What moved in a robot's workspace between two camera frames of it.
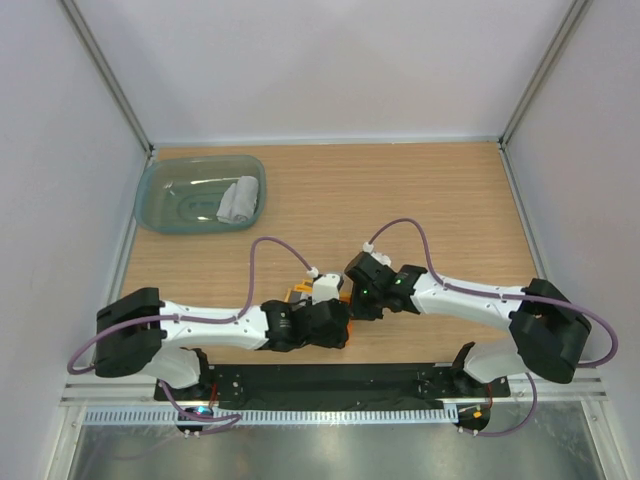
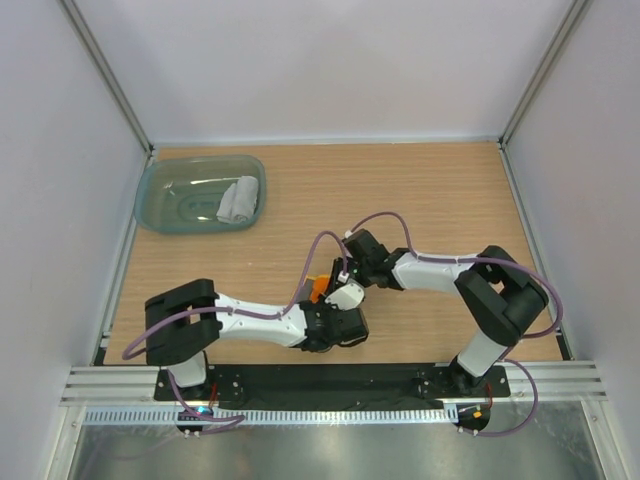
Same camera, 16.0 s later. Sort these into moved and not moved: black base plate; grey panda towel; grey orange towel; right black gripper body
Moved: right black gripper body; grey orange towel
Not moved: grey panda towel; black base plate
